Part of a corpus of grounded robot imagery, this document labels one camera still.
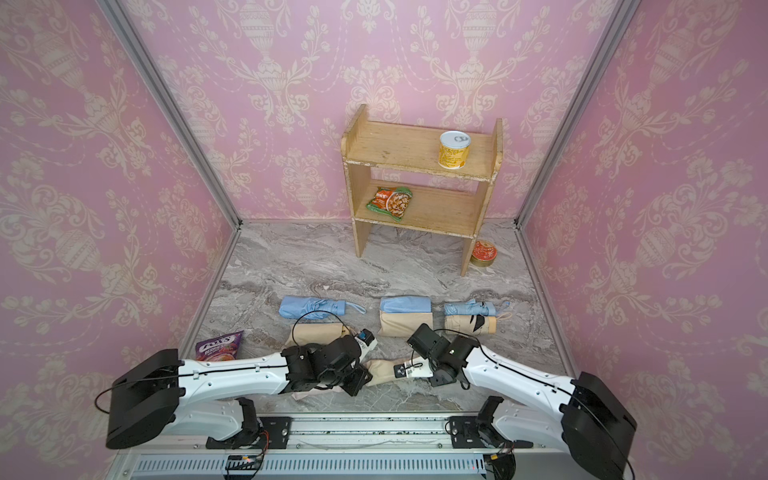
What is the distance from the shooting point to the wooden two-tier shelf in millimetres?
746

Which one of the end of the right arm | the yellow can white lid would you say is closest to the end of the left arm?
the end of the right arm

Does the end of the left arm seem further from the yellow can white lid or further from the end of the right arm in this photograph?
the yellow can white lid

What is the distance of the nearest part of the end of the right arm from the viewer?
583 mm
